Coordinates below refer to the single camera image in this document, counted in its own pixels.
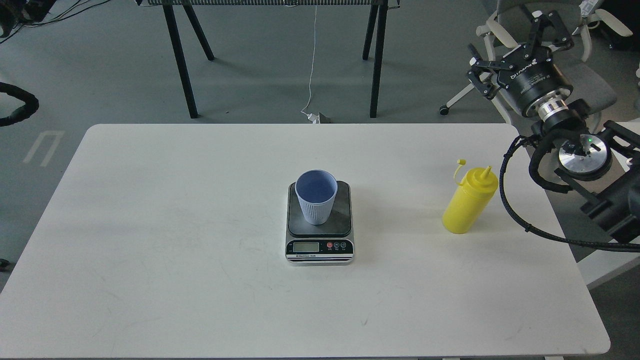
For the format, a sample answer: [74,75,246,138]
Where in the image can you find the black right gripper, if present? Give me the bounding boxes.
[467,4,575,117]

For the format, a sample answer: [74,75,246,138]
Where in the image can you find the yellow squeeze bottle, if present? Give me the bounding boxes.
[441,158,499,234]

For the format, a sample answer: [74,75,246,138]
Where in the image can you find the white side table edge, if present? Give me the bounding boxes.
[571,246,640,290]

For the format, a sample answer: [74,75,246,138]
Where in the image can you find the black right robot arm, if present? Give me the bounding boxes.
[467,0,639,253]

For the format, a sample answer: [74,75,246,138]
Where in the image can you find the grey office chair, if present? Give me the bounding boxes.
[439,0,634,126]

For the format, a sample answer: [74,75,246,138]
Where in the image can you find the blue ribbed plastic cup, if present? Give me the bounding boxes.
[294,170,338,226]

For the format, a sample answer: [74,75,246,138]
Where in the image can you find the black floor cables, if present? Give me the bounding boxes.
[0,0,113,45]

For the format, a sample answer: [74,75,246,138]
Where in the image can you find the digital kitchen scale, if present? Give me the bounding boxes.
[284,181,355,265]

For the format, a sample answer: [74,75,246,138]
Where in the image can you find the black legged background table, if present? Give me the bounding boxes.
[135,0,400,119]

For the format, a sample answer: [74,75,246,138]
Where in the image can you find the white hanging cable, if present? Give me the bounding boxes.
[300,4,321,124]

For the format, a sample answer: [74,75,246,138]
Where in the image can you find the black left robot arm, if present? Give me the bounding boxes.
[0,82,40,127]

